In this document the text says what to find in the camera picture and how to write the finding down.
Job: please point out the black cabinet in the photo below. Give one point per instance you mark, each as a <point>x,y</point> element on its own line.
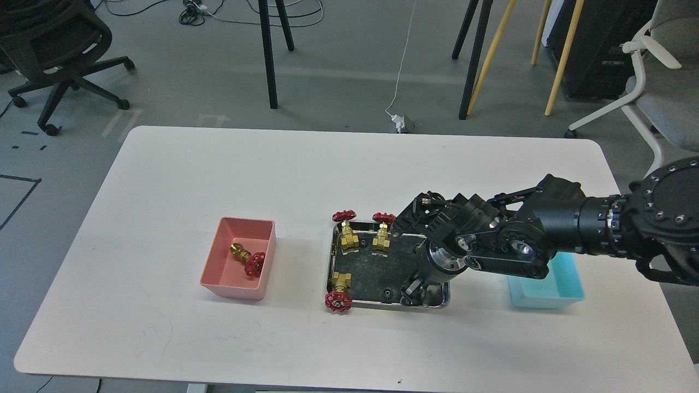
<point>596,66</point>

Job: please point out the brass valve back right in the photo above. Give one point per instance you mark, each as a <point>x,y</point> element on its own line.
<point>382,242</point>

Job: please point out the small black gear front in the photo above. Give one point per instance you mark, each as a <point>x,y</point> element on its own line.
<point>386,295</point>

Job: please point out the black tripod left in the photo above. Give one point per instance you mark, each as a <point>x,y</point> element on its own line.
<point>265,30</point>

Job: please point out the brass valve red handle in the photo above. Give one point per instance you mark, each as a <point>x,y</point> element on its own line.
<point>252,263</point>

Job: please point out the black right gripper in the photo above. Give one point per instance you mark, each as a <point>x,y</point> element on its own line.
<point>434,265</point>

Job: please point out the black tripod right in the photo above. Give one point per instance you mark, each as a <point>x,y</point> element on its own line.
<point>480,32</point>

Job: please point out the brass valve front left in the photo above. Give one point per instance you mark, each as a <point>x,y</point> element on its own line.
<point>338,299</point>

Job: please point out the blue plastic box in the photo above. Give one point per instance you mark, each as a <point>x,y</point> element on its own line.
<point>561,287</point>

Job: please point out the black tripod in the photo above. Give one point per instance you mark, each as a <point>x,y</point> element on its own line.
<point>265,30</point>
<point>480,32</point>

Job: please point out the white grey chair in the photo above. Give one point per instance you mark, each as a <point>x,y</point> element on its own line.
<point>664,86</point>

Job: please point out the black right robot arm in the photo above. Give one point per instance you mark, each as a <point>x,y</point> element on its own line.
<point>517,234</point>

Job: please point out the metal tray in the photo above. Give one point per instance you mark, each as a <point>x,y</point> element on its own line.
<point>373,271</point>

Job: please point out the brass valve back left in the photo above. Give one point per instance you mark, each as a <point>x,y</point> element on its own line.
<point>348,239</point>

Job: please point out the white power adapter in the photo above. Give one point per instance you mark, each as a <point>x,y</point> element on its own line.
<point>404,125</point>

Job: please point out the pink plastic box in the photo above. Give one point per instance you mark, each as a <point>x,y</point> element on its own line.
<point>224,275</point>

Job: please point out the black office chair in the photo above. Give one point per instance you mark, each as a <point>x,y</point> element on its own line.
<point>56,44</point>

